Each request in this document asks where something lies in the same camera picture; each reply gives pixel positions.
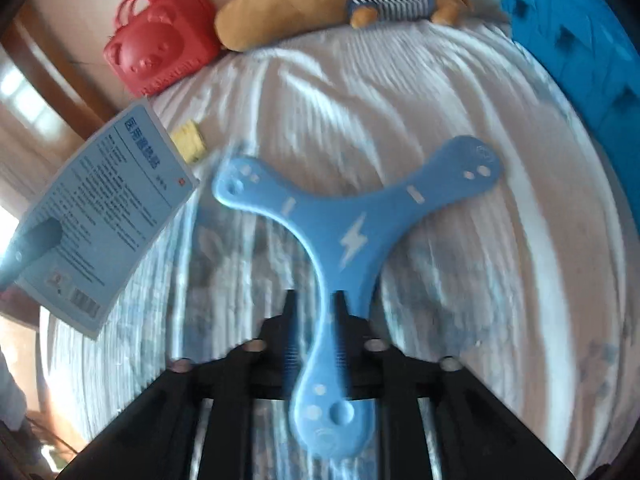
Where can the brown plush dog striped shirt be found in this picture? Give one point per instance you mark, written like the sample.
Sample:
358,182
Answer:
290,10

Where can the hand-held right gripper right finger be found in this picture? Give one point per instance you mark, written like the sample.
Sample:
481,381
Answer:
343,345

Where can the red bear carry case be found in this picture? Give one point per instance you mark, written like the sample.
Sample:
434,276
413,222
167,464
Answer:
155,45

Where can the blue three-arm boomerang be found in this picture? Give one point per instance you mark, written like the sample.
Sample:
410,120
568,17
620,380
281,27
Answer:
350,230

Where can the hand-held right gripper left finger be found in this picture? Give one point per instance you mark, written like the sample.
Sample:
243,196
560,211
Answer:
291,345

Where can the blue cartoon print box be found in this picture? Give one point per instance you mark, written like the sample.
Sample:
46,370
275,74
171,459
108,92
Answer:
120,200

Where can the yellow flat packet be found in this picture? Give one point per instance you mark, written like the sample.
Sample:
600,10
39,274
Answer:
189,142

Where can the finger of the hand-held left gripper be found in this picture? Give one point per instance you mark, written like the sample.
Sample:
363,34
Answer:
32,245

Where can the blue plastic crate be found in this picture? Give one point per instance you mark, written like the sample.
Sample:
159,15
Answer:
575,35

